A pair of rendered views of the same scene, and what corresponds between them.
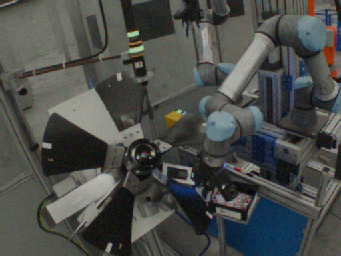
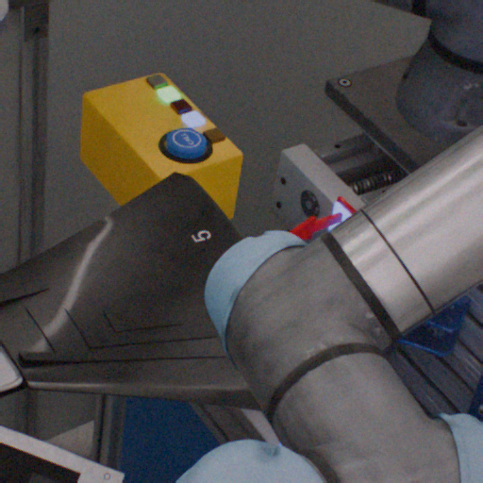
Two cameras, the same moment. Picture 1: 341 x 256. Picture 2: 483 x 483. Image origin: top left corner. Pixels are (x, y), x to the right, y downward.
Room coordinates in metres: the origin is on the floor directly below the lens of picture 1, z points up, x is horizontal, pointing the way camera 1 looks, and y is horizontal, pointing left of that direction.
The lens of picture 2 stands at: (0.23, -0.08, 1.84)
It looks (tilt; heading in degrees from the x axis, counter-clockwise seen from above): 41 degrees down; 355
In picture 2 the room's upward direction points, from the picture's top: 10 degrees clockwise
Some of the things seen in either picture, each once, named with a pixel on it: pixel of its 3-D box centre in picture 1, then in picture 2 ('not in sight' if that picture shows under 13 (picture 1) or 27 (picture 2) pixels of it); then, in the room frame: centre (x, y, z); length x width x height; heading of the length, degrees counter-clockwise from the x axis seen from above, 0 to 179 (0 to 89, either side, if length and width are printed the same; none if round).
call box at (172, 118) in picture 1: (181, 123); (158, 160); (1.29, -0.07, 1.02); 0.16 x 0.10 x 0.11; 36
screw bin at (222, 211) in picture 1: (231, 198); not in sight; (0.81, -0.20, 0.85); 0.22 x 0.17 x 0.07; 52
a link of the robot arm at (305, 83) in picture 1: (306, 91); not in sight; (1.01, -0.68, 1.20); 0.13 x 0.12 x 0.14; 26
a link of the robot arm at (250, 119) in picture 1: (240, 121); (384, 477); (0.65, -0.21, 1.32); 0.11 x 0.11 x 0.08; 26
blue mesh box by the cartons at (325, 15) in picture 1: (328, 28); not in sight; (6.19, -4.97, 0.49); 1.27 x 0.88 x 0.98; 112
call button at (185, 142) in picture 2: not in sight; (186, 144); (1.25, -0.09, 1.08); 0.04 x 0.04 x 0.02
